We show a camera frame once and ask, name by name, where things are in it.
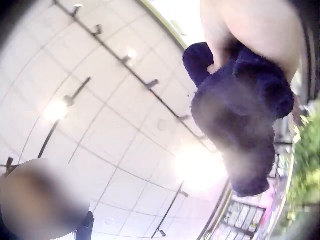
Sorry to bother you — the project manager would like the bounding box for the person's body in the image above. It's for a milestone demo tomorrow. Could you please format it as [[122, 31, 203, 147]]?
[[74, 211, 95, 240]]

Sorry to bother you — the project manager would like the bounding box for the long black track light rail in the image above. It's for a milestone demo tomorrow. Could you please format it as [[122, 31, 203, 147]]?
[[51, 0, 218, 153]]

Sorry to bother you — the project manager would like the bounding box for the person's right hand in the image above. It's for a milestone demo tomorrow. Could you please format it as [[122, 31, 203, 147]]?
[[199, 0, 305, 84]]

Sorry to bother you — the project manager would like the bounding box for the navy fluffy plush cloth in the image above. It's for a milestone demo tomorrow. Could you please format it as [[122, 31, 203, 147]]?
[[182, 42, 295, 198]]

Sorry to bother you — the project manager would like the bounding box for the person's right thumb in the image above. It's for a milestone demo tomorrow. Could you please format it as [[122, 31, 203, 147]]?
[[206, 37, 232, 75]]

